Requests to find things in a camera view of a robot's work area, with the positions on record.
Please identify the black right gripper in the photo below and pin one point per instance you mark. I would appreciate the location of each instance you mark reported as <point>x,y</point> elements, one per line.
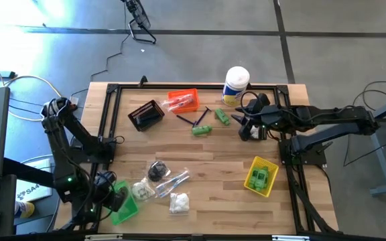
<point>266,115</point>

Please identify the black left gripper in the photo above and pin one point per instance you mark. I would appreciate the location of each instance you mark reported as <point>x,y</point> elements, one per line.
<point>111,192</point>

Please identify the bagged white cotton balls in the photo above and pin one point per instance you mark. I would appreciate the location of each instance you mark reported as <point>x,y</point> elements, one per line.
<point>255,133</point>
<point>179,203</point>

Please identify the green toy pieces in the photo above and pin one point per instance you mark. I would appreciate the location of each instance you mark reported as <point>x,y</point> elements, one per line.
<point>222,116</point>

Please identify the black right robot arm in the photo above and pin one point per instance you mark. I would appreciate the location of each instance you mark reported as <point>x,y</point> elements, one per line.
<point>323,115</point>

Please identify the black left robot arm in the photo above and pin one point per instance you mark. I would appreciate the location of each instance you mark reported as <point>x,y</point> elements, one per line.
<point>62,160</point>

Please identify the black plastic basket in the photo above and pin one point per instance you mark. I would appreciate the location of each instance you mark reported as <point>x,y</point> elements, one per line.
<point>264,136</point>
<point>152,107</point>

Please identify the green plastic basket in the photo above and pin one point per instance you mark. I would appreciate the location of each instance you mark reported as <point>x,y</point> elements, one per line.
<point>129,214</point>

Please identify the bagged cotton swabs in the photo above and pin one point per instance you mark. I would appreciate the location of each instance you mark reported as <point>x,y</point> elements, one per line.
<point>142,191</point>

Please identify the white blue wipes canister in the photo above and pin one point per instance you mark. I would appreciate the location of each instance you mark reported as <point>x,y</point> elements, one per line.
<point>236,83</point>

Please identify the yellow plastic basket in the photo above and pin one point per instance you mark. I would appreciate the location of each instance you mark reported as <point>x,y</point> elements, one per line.
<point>273,170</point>

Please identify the orange plastic basket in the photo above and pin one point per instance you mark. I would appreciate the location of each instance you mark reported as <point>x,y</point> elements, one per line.
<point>184,92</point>

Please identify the white printed box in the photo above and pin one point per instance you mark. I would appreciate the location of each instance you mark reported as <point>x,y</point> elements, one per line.
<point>32,190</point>

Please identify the black desk support beam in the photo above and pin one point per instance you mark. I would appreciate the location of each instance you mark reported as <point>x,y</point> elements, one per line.
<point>32,173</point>

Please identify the yellow white container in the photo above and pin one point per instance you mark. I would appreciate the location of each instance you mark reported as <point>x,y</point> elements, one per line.
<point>27,210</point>

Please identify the yellow white power strip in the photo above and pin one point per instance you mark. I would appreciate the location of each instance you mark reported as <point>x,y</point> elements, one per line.
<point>74,100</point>

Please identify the blue steel table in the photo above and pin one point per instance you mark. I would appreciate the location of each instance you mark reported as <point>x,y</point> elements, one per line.
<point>377,150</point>

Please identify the black floor fan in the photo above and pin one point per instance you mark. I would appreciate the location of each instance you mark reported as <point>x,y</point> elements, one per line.
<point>141,16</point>

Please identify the silver frame bracket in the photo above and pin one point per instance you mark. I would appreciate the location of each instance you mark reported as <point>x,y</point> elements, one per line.
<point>290,238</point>
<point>103,238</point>

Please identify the black aluminium table frame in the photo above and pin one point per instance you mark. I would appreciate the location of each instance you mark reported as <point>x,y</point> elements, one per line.
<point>179,86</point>

